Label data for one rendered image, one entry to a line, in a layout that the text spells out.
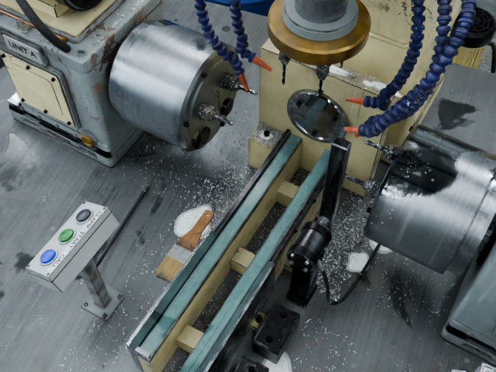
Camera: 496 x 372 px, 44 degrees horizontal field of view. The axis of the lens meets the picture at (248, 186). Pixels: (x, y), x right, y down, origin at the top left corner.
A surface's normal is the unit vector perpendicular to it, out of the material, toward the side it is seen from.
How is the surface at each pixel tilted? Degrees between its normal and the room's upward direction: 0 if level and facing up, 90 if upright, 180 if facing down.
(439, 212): 43
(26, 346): 0
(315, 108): 90
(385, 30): 90
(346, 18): 0
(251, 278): 0
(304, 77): 90
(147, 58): 24
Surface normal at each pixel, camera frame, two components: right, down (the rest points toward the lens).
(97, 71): 0.86, 0.42
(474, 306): -0.51, 0.70
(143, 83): -0.37, 0.13
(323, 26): 0.00, -0.57
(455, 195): -0.24, -0.17
